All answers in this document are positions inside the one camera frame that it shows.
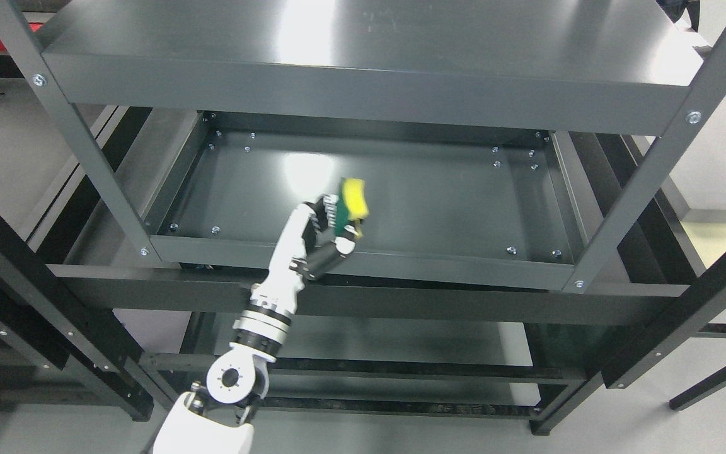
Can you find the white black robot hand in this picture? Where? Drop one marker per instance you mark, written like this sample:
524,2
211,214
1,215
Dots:
307,248

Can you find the green yellow sponge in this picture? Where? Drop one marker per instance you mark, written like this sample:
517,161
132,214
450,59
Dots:
351,207

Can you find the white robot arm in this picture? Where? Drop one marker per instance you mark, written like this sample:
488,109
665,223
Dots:
215,415

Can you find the grey metal shelf unit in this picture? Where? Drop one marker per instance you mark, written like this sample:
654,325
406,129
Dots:
616,67

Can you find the black metal shelf rack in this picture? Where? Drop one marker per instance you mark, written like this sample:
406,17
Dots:
86,315

